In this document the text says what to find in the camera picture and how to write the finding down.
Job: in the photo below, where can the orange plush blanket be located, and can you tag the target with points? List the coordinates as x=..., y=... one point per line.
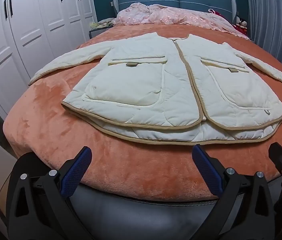
x=56, y=130

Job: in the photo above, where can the pink embroidered quilt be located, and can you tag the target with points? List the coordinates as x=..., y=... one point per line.
x=171, y=17

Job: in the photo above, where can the cream quilted jacket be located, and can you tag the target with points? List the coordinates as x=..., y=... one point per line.
x=136, y=85

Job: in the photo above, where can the white panelled wardrobe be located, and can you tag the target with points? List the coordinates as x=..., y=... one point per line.
x=38, y=25

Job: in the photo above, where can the yellowish clutter on nightstand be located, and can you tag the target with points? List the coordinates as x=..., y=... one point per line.
x=101, y=23

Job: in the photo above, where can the plush doll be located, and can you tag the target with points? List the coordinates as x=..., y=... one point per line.
x=242, y=23
x=237, y=21

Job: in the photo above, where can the dark nightstand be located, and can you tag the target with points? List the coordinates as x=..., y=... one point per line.
x=97, y=32

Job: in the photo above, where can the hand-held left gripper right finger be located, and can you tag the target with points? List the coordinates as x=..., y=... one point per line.
x=207, y=172

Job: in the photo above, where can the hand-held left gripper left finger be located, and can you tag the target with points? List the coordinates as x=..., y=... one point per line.
x=77, y=172

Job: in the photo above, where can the grey pleated curtain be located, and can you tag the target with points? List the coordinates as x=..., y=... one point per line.
x=273, y=17

